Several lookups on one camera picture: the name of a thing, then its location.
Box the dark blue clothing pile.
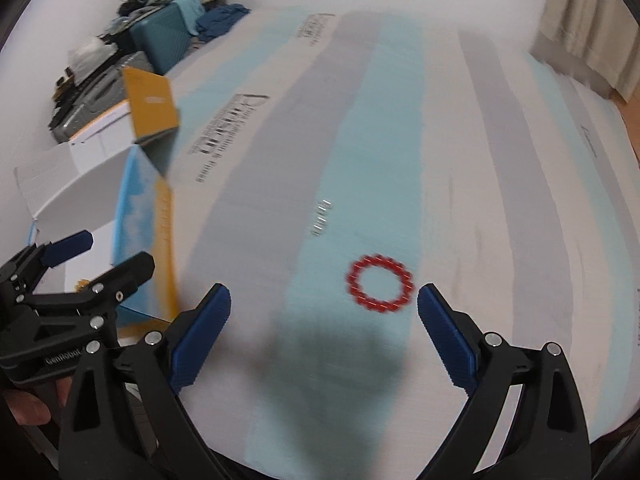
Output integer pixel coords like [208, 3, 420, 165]
[195, 3, 250, 42]

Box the beige curtain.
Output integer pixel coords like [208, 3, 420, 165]
[532, 0, 639, 103]

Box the grey suitcase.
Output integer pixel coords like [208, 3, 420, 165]
[49, 51, 153, 143]

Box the red bead bracelet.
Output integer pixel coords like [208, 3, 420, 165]
[346, 252, 417, 314]

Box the teal suitcase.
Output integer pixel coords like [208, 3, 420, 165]
[128, 0, 205, 75]

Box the white pearl strand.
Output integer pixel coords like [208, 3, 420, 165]
[310, 198, 332, 236]

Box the person's left hand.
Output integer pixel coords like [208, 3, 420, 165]
[1, 377, 73, 426]

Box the blue yellow cardboard box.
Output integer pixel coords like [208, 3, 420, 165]
[14, 67, 179, 332]

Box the striped pastel bed sheet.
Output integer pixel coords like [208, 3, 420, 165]
[149, 9, 639, 479]

